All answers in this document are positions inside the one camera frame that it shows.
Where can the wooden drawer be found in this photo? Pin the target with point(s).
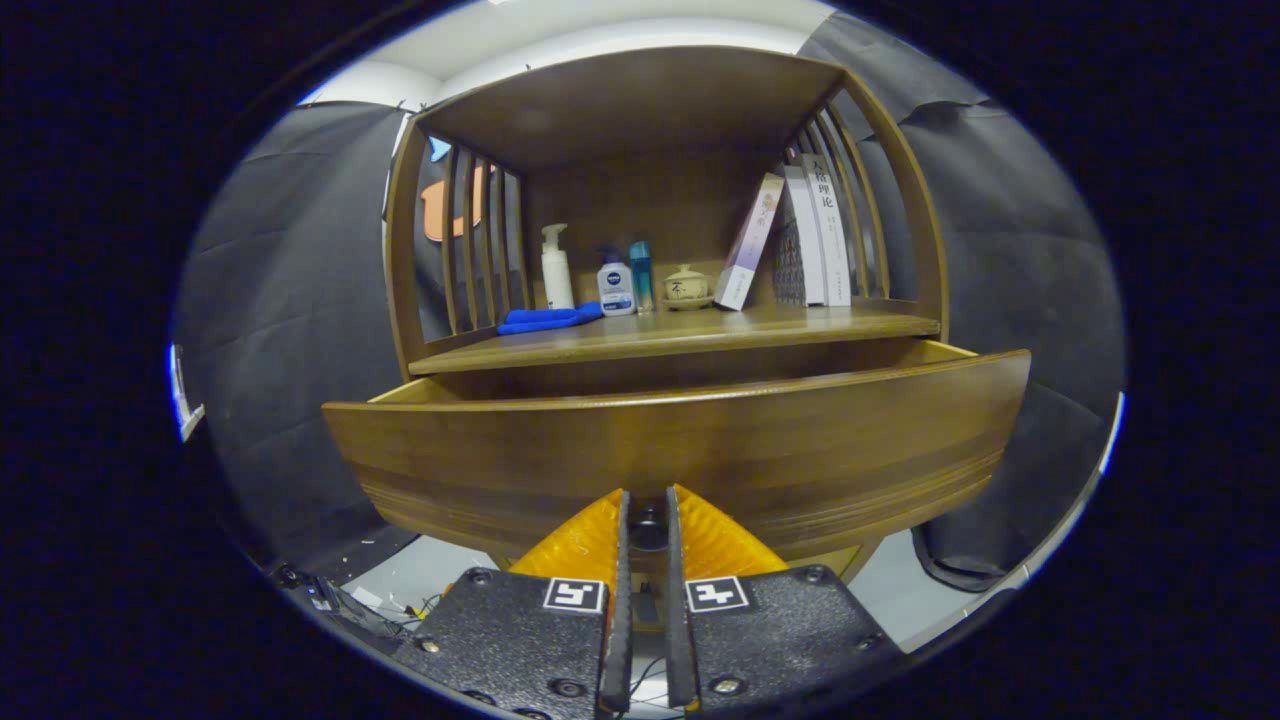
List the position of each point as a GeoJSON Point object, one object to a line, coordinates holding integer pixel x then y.
{"type": "Point", "coordinates": [700, 440]}

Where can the white pump bottle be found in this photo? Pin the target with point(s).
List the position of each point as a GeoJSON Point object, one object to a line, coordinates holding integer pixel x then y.
{"type": "Point", "coordinates": [557, 280]}

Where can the cream lidded teacup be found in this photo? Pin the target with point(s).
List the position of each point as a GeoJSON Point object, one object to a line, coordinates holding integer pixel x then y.
{"type": "Point", "coordinates": [688, 288]}

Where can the purple white leaning book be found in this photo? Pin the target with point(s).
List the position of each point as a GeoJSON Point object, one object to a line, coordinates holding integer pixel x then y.
{"type": "Point", "coordinates": [745, 260]}

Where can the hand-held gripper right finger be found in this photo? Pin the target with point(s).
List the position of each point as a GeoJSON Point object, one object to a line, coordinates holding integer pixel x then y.
{"type": "Point", "coordinates": [675, 600]}

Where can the white book black characters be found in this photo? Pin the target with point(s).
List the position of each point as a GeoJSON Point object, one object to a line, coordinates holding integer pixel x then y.
{"type": "Point", "coordinates": [832, 240]}

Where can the wooden cabinet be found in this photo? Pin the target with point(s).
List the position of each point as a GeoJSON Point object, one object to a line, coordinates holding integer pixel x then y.
{"type": "Point", "coordinates": [640, 110]}

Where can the black power strip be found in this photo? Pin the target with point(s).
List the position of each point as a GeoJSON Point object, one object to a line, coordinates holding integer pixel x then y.
{"type": "Point", "coordinates": [310, 590]}

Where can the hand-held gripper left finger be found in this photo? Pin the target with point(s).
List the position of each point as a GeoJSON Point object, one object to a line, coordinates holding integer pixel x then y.
{"type": "Point", "coordinates": [624, 600]}

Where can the white blue-capped lotion bottle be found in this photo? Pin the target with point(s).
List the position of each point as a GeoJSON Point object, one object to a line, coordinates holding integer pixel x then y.
{"type": "Point", "coordinates": [616, 290]}

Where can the blue folded cloth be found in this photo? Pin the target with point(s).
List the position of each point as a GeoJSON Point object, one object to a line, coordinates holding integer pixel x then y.
{"type": "Point", "coordinates": [545, 319]}

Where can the slim teal bottle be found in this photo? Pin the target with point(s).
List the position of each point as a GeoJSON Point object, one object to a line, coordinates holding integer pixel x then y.
{"type": "Point", "coordinates": [642, 280]}

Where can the wooden countertop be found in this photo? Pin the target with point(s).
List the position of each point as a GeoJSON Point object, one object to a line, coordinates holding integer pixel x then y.
{"type": "Point", "coordinates": [700, 330]}

